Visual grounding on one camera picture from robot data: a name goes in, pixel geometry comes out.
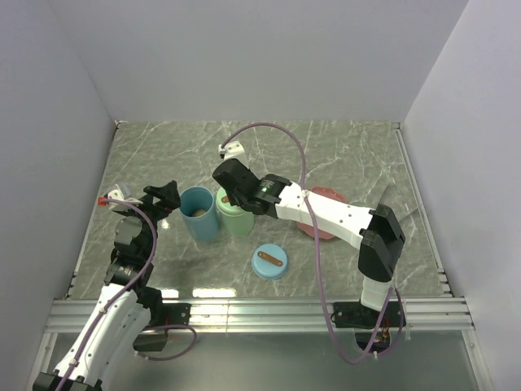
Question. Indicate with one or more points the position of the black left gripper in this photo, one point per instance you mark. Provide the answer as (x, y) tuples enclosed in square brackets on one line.
[(168, 196)]

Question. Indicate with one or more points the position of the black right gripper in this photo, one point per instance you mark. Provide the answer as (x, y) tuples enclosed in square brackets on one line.
[(232, 199)]

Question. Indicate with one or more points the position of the green lid with handle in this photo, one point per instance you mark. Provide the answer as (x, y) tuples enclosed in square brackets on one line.
[(224, 205)]

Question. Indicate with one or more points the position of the blue lid with handle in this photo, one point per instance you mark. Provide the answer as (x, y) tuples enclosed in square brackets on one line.
[(270, 262)]

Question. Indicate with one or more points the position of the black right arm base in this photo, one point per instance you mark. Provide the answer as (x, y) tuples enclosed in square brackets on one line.
[(350, 314)]

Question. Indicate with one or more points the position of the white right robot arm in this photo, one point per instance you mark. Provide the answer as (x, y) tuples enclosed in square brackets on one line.
[(375, 233)]

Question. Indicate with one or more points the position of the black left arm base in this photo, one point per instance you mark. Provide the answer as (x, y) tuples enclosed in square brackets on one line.
[(170, 314)]

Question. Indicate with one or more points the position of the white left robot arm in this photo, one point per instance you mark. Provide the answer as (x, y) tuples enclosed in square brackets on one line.
[(127, 306)]

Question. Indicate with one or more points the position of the blue cylindrical lunch container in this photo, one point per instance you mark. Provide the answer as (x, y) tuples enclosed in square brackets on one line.
[(202, 228)]

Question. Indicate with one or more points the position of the green cylindrical lunch container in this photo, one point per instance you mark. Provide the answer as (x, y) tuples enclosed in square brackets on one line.
[(237, 221)]

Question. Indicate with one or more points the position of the pink dotted plate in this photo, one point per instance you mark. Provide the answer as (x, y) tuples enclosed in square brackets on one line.
[(329, 193)]

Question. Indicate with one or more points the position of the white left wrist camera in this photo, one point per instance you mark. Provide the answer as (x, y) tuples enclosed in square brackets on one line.
[(117, 199)]

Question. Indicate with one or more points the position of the aluminium front frame rail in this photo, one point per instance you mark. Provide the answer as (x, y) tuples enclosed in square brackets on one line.
[(274, 315)]

